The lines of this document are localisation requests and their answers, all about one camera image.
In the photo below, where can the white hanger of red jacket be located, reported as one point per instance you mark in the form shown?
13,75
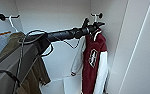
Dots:
97,36

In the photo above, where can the red white varsity jacket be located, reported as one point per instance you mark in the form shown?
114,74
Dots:
91,76

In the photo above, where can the black hook of red jacket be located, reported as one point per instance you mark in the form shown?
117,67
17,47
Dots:
100,15

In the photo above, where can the white wardrobe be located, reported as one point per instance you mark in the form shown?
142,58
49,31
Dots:
57,13

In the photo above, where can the olive green jacket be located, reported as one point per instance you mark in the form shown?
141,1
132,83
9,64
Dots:
36,73

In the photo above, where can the white hanger of olive jacket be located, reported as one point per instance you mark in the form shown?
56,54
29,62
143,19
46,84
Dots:
11,24

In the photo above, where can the black hook of olive jacket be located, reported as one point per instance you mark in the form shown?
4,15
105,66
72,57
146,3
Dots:
2,16

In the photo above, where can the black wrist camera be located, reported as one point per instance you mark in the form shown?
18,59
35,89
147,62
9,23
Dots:
86,23

